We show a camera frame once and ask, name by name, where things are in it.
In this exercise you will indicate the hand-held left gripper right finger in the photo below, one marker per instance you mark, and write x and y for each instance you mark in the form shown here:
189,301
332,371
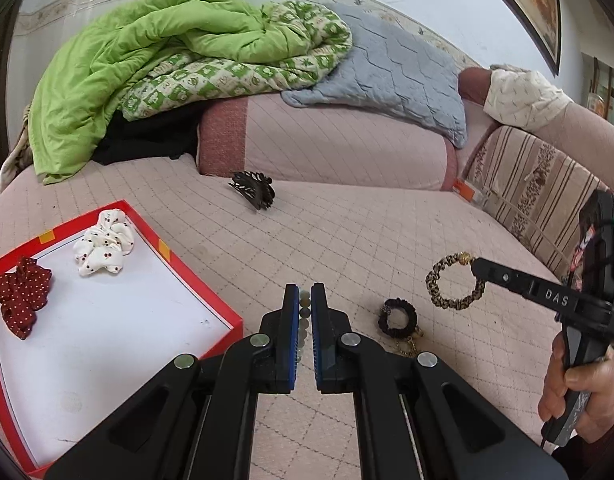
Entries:
317,340

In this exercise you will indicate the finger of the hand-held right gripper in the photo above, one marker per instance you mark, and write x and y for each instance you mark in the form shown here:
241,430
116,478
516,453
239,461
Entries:
517,280

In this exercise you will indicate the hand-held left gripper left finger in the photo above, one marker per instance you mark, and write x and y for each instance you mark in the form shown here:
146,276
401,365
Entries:
291,340

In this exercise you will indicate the red-edged white tray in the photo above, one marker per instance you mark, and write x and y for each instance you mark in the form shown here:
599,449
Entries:
112,335

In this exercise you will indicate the person's right forearm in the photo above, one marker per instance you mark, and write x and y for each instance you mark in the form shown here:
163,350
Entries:
607,455

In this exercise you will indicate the person's right hand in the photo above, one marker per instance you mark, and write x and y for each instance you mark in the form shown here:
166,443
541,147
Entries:
599,385

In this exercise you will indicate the striped sofa backrest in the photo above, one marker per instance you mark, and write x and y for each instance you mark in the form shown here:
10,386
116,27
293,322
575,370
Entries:
532,180

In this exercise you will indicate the orange and white packet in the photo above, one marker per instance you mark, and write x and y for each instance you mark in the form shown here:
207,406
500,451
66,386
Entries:
464,191

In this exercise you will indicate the black hair claw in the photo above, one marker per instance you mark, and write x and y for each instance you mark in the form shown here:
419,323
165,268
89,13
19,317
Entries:
254,192

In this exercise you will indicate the white patterned cloth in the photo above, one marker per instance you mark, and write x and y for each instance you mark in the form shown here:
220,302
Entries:
527,95

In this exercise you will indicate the pink bolster cushion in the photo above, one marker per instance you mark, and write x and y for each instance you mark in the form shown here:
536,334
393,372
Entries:
337,145

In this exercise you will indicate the white dotted scrunchie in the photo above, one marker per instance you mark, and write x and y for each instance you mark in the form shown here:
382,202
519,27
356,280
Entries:
102,250

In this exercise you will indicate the grey quilted blanket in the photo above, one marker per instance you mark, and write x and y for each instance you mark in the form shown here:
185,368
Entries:
387,75

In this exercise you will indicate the black cloth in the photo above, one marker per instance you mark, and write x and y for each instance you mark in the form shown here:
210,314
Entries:
147,135

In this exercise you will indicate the green and white patterned quilt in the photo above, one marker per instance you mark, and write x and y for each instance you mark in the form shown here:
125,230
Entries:
227,77

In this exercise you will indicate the dark red dotted scrunchie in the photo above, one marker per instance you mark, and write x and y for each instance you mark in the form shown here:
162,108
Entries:
19,300

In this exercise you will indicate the green blanket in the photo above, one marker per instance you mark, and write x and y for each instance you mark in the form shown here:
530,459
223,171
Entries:
137,50

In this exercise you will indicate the beige patterned cloth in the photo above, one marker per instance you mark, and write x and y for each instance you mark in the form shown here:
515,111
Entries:
14,155

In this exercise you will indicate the framed wall picture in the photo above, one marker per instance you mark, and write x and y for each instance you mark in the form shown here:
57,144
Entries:
527,0

